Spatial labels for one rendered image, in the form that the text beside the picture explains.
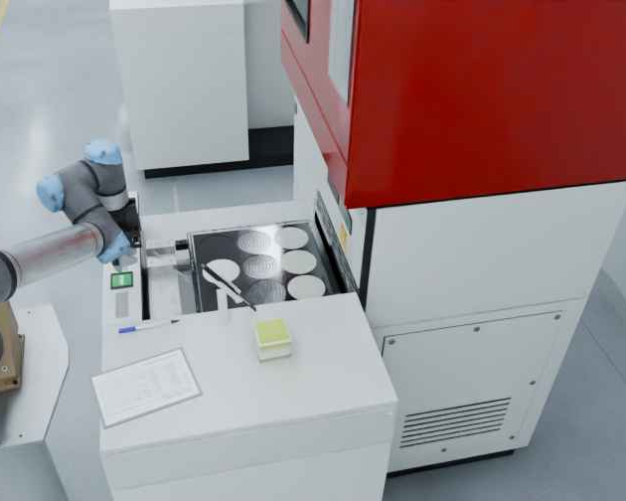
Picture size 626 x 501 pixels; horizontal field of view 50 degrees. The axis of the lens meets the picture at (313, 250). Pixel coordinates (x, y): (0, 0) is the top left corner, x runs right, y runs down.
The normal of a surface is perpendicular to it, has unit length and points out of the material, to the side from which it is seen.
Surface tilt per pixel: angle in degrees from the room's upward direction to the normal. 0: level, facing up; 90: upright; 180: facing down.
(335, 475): 90
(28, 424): 0
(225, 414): 0
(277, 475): 90
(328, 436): 90
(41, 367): 0
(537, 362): 90
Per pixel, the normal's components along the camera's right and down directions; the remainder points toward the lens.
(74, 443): 0.03, -0.77
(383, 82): 0.22, 0.63
